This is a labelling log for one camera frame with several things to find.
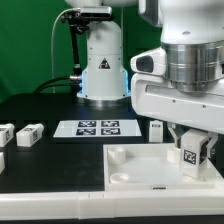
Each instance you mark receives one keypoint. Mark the black camera on stand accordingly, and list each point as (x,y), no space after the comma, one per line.
(79,20)

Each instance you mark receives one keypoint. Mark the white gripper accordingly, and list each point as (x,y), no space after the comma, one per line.
(153,97)

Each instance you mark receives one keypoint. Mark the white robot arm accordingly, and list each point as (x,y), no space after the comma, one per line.
(179,71)

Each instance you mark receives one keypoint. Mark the white square tabletop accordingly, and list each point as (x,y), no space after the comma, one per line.
(138,167)

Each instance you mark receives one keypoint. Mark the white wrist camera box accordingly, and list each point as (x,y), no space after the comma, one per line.
(152,62)

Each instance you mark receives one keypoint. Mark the white L-shaped obstacle fence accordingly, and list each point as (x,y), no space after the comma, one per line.
(92,205)

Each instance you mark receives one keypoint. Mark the white AprilTag base sheet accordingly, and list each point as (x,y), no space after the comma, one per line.
(97,128)

